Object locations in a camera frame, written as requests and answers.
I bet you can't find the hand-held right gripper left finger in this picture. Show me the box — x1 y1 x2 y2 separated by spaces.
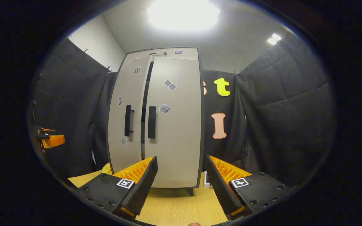
77 156 158 218

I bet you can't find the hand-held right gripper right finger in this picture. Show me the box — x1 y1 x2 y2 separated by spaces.
206 155 290 220

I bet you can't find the grey cabinet door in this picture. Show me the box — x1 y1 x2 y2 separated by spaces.
144 56 202 189
108 56 151 174

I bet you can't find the grey shoe cabinet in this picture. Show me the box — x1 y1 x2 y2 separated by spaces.
107 47 204 196

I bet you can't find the black backdrop cloth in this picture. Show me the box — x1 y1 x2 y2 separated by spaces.
30 38 337 189

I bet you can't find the small ceiling light panel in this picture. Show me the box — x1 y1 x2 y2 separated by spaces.
266 33 282 46

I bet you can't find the large ceiling light panel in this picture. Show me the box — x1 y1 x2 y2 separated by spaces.
147 0 221 31

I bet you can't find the black right door handle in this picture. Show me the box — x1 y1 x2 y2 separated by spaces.
148 106 157 139

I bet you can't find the black door handle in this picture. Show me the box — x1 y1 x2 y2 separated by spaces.
124 105 135 137
148 106 157 139

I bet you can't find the black left door handle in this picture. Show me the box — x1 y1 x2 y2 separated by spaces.
124 105 135 137

